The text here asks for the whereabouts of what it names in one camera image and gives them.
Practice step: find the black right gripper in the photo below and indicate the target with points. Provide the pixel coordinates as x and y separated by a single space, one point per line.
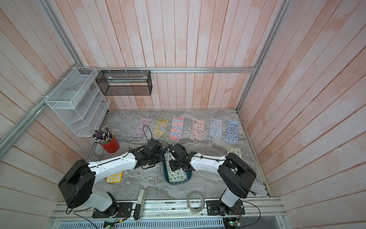
173 167

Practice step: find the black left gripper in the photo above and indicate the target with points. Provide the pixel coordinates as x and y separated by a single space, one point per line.
160 152

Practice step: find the green sticker sheet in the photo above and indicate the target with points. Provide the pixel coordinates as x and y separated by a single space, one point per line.
236 151
174 176

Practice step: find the teal storage box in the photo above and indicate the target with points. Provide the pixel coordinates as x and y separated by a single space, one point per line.
189 174

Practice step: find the pink sticker sheet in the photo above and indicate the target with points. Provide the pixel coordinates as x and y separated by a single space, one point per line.
141 127

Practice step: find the red blue cat sticker sheet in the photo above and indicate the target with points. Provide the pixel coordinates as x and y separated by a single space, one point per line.
177 129

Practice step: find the pastel sticker sheet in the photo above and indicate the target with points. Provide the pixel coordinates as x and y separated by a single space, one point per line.
198 130

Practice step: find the colourful small sticker sheet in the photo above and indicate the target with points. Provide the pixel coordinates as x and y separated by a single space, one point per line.
160 129

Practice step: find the light blue sticker sheet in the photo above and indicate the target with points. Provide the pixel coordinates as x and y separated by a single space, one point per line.
215 128

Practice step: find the dark blue sticker sheet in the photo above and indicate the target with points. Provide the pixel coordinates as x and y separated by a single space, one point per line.
232 132

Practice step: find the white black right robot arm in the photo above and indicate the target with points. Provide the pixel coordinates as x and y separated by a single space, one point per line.
236 174

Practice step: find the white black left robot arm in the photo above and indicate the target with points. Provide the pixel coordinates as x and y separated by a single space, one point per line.
77 185

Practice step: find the yellow calculator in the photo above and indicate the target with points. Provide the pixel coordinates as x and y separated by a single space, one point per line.
115 178

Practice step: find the red pencil cup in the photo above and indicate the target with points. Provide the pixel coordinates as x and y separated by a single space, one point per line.
106 138

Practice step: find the clear tape roll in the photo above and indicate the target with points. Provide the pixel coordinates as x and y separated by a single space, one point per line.
195 202

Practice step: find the grey stapler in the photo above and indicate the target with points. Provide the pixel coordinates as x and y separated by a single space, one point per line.
139 207

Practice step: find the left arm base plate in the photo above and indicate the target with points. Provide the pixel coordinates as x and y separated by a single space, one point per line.
122 209

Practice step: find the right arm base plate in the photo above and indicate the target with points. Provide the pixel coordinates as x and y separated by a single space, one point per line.
218 208

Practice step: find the black mesh wall basket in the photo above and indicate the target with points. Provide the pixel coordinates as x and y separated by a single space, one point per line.
125 82

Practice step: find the white mesh wall shelf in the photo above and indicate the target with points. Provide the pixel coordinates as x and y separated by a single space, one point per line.
78 103

